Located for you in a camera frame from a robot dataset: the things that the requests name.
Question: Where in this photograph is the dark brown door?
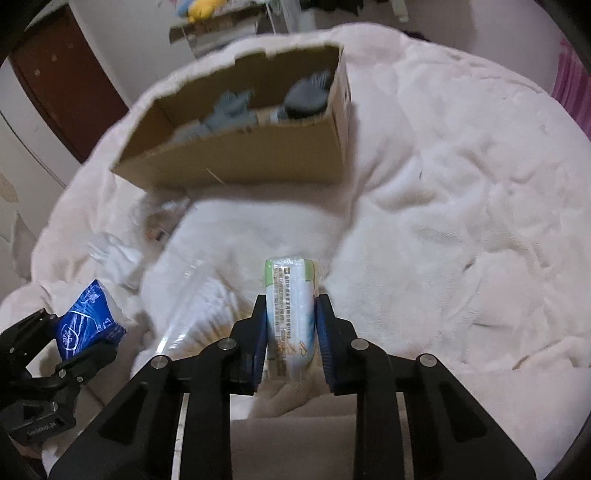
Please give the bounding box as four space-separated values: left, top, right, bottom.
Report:
9 4 131 163

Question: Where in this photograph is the white fluffy blanket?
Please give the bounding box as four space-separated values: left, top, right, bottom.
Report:
0 23 591 480

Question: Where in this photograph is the dark grey ribbed item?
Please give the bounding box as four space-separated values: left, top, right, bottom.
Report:
276 68 334 123

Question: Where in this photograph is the grey blue cloth item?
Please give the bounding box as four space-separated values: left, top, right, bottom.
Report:
172 89 259 145

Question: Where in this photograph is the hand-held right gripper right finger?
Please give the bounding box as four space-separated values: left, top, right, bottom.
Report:
315 293 539 480

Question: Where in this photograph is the cardboard box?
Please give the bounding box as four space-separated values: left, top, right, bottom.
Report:
111 43 354 191

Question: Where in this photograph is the white green tissue pack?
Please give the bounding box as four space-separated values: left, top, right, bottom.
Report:
263 254 321 383

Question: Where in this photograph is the yellow plush toy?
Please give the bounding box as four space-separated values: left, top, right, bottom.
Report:
184 0 228 25

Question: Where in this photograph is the crumpled clear wrapper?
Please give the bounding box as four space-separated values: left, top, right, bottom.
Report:
136 194 192 243

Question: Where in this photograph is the pink cloth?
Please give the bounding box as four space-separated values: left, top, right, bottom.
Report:
551 41 591 141

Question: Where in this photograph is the clear plastic bag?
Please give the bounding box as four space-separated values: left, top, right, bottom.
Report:
154 257 243 358

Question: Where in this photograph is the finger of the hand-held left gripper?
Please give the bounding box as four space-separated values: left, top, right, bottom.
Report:
0 308 60 370
25 342 119 393

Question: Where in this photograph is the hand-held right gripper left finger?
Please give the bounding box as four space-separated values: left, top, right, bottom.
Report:
48 293 269 480

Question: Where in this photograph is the blue tissue packet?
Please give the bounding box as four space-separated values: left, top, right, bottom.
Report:
52 279 128 361

